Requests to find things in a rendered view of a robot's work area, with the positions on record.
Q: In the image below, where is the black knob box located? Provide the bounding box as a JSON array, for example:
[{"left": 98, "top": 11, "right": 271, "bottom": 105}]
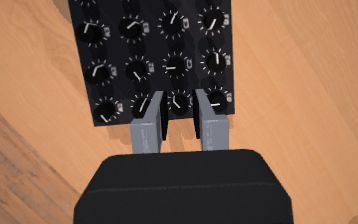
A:
[{"left": 68, "top": 0, "right": 235, "bottom": 127}]

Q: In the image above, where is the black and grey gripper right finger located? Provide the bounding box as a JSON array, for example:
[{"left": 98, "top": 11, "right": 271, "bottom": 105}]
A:
[{"left": 192, "top": 89, "right": 229, "bottom": 151}]

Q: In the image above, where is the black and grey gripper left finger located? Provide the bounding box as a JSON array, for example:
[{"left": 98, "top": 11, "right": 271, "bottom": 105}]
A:
[{"left": 129, "top": 91, "right": 169, "bottom": 154}]

